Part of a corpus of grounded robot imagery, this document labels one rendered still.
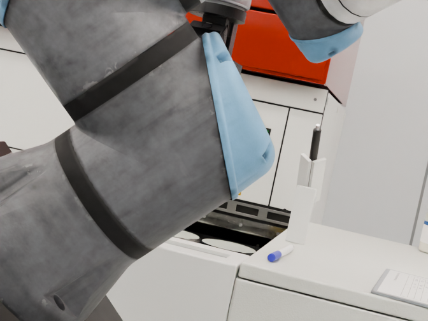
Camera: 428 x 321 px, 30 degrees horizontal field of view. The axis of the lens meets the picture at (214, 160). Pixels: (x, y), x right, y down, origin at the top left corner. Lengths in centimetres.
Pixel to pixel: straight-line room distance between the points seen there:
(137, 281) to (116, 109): 43
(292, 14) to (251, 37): 62
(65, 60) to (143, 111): 7
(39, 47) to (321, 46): 41
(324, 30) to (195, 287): 33
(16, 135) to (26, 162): 110
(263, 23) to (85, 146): 97
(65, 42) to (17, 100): 115
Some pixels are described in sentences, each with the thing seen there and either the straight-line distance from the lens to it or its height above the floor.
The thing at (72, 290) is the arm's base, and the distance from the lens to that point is 62.
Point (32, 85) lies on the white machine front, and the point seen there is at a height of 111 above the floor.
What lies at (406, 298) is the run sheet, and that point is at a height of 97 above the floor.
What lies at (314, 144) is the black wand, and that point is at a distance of 117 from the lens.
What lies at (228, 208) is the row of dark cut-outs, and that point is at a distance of 157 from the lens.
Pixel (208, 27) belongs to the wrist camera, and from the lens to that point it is 98.
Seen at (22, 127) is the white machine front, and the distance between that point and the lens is 171.
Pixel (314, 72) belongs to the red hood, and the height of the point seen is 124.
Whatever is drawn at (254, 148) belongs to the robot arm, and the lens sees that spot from 58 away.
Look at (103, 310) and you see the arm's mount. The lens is 78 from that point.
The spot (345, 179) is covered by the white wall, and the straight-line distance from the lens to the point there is 303.
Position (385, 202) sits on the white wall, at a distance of 303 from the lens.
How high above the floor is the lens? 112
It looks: 3 degrees down
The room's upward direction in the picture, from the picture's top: 12 degrees clockwise
